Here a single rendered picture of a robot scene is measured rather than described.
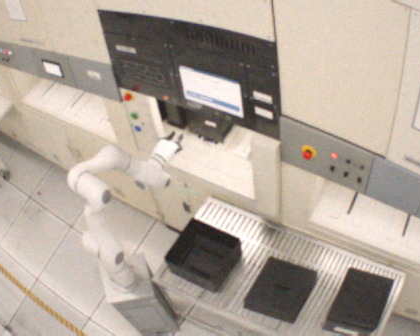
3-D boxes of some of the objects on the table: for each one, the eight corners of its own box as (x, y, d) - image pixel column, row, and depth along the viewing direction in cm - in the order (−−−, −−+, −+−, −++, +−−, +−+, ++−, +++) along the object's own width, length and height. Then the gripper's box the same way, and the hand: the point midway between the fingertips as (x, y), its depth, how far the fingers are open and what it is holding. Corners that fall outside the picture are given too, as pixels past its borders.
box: (319, 329, 208) (326, 316, 188) (340, 284, 222) (349, 265, 202) (365, 341, 198) (376, 329, 178) (383, 296, 212) (395, 279, 192)
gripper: (171, 162, 224) (192, 133, 232) (142, 150, 230) (163, 123, 239) (173, 172, 230) (194, 143, 238) (145, 160, 236) (165, 133, 245)
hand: (176, 136), depth 237 cm, fingers open, 4 cm apart
